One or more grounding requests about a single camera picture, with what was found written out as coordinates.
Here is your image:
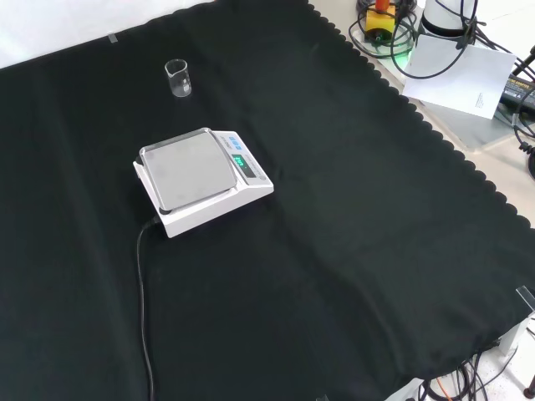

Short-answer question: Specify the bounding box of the black balance power cable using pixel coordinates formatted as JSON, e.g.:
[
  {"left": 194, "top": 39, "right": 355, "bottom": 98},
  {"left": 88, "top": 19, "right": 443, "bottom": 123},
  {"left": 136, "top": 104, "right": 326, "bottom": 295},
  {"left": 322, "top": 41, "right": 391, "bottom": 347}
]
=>
[{"left": 135, "top": 216, "right": 162, "bottom": 401}]

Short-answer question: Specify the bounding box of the black power adapter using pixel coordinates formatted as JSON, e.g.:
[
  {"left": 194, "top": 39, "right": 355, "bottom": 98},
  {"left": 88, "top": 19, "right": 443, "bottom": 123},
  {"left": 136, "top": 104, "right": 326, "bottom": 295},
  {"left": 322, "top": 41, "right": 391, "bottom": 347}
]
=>
[{"left": 500, "top": 73, "right": 535, "bottom": 110}]

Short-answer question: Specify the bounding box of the black cable bundle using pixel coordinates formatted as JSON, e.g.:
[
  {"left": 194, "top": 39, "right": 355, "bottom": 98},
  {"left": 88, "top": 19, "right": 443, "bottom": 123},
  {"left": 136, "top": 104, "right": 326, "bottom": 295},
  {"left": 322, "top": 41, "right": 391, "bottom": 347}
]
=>
[{"left": 417, "top": 350, "right": 535, "bottom": 401}]

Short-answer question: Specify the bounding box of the small clear glass beaker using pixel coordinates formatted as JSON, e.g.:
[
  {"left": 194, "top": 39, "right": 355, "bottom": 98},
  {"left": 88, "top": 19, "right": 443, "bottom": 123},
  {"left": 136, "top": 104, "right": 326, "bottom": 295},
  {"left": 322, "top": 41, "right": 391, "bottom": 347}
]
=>
[{"left": 164, "top": 58, "right": 193, "bottom": 99}]

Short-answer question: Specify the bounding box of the black looped cable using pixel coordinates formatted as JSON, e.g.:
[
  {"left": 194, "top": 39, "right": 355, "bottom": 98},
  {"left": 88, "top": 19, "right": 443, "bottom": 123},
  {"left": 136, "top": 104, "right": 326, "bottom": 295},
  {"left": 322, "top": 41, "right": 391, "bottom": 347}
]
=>
[{"left": 390, "top": 0, "right": 480, "bottom": 80}]

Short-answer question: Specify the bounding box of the yellow stop button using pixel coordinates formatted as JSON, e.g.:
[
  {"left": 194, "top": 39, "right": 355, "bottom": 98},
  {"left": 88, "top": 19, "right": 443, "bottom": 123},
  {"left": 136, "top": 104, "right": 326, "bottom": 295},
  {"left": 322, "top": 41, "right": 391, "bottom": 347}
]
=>
[{"left": 364, "top": 0, "right": 397, "bottom": 45}]

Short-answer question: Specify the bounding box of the black coiled cable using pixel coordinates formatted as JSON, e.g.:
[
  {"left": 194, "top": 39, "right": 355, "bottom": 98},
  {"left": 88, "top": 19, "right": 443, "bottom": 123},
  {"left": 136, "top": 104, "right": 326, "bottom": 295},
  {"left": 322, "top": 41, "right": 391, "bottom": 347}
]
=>
[{"left": 348, "top": 11, "right": 419, "bottom": 60}]

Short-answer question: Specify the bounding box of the orange cable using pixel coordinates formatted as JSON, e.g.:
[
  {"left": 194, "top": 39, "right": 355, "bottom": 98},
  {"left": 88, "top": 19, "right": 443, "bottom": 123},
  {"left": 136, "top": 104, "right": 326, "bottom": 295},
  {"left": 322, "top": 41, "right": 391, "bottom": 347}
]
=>
[{"left": 425, "top": 374, "right": 461, "bottom": 401}]

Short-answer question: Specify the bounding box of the white paper sheet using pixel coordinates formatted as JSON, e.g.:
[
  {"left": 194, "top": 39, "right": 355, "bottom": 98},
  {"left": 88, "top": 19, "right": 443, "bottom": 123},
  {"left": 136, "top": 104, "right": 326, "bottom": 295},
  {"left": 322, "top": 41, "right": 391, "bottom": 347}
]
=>
[{"left": 401, "top": 33, "right": 518, "bottom": 121}]

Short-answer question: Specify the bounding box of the black adapter cable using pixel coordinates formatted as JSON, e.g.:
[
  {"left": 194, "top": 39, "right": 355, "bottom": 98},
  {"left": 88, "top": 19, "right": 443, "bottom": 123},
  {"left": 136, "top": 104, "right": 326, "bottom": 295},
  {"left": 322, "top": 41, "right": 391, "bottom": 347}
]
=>
[{"left": 510, "top": 53, "right": 535, "bottom": 154}]

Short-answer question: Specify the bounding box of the grey metal bracket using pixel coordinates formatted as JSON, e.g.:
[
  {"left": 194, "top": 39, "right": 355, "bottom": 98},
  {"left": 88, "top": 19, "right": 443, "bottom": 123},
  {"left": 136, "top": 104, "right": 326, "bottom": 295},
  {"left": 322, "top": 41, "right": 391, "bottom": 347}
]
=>
[{"left": 497, "top": 311, "right": 535, "bottom": 356}]

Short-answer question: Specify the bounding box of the white electronic balance steel pan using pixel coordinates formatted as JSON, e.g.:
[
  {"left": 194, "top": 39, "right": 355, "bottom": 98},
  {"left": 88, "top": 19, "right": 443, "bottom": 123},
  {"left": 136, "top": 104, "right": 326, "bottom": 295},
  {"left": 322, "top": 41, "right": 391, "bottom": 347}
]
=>
[{"left": 132, "top": 127, "right": 275, "bottom": 239}]

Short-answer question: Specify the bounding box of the black table cloth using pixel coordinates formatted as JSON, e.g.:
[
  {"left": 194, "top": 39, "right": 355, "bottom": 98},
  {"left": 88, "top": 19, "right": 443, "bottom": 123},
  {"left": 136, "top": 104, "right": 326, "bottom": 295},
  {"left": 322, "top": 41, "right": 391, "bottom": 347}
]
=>
[{"left": 0, "top": 0, "right": 535, "bottom": 401}]

